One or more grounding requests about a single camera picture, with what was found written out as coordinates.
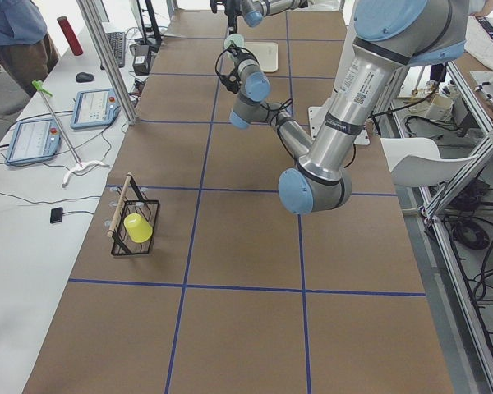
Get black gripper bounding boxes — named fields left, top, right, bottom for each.
left=228, top=45, right=257, bottom=67
left=225, top=0, right=239, bottom=34

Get light green plastic cup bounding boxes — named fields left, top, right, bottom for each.
left=223, top=33, right=244, bottom=49

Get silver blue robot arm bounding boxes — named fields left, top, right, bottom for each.
left=210, top=0, right=309, bottom=34
left=223, top=0, right=469, bottom=214

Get cream rabbit print tray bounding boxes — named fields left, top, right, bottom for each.
left=244, top=41, right=279, bottom=73

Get yellow plastic cup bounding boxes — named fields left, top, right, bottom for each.
left=123, top=213, right=153, bottom=244

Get black box on desk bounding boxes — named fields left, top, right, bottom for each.
left=132, top=45, right=151, bottom=76

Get black computer keyboard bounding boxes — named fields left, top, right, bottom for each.
left=105, top=32, right=126, bottom=68

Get far blue teach pendant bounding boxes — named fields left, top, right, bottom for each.
left=71, top=89, right=120, bottom=130

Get blue teach pendant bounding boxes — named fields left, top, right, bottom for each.
left=6, top=118, right=61, bottom=166
left=71, top=89, right=120, bottom=130

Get black computer mouse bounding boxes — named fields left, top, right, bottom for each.
left=75, top=72, right=94, bottom=83

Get red cylindrical bottle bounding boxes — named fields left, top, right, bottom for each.
left=57, top=16, right=84, bottom=56

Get green tipped reacher stick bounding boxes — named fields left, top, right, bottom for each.
left=31, top=80, right=110, bottom=189

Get white plastic chair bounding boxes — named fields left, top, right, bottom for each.
left=380, top=137, right=480, bottom=187

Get person in blue shirt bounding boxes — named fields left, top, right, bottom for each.
left=0, top=0, right=59, bottom=97

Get near blue teach pendant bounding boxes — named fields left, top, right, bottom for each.
left=6, top=118, right=61, bottom=166

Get small black square device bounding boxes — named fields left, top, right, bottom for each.
left=49, top=207, right=64, bottom=224

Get aluminium frame post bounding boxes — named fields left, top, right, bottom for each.
left=76, top=0, right=137, bottom=126

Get black wire cup rack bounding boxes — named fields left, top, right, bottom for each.
left=111, top=175, right=161, bottom=257

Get wooden rack handle rod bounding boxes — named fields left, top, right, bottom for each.
left=107, top=172, right=132, bottom=238

